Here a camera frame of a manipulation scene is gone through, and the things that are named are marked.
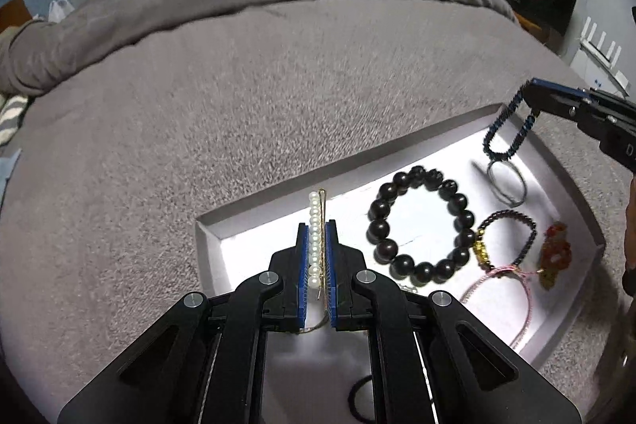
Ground large black bead bracelet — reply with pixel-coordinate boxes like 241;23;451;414
365;165;478;285

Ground red gold jewelry piece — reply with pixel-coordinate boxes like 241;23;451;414
538;222;572;290

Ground pearl hair pin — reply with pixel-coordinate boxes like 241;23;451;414
301;188;330;333

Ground wooden headboard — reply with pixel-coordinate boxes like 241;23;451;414
0;0;32;32

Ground white router with antennas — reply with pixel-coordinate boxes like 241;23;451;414
570;16;630;99

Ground striped grey white pillow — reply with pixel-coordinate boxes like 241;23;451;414
0;95;30;146

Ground silver twisted bangle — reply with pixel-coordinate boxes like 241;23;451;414
486;160;528;209

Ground grey bed blanket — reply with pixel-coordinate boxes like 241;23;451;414
1;0;580;421

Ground dark small-bead bracelet gold charm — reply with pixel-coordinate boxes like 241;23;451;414
472;209;538;272

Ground blue sheet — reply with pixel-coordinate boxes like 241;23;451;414
0;149;21;205

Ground wooden tv stand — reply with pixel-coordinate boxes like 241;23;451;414
514;12;564;54

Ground person right hand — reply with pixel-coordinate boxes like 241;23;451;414
622;178;636;297

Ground white plastic bag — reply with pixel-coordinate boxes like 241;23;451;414
47;0;74;23

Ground blue black beaded bracelet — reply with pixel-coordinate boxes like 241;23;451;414
482;88;540;163

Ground pink string bracelet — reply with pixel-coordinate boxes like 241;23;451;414
459;265;540;350

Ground grey cardboard tray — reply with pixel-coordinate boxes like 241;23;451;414
196;106;605;423

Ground black cord bracelet with charm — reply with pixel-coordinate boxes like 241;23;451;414
346;374;375;424

